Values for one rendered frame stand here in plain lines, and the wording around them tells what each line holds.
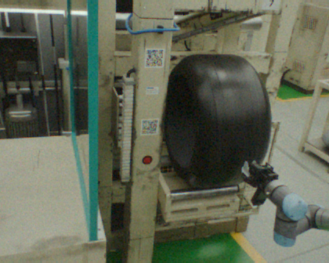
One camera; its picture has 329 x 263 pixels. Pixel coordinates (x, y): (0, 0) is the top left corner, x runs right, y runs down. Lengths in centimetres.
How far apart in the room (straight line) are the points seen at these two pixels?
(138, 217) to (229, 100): 71
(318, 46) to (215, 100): 460
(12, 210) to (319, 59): 543
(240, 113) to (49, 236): 85
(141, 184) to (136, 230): 26
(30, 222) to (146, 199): 84
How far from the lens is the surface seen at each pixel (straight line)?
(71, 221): 100
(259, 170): 144
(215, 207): 183
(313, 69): 607
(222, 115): 145
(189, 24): 191
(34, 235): 98
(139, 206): 178
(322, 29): 595
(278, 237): 138
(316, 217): 142
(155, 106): 154
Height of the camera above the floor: 191
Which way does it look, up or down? 27 degrees down
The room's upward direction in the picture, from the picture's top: 5 degrees clockwise
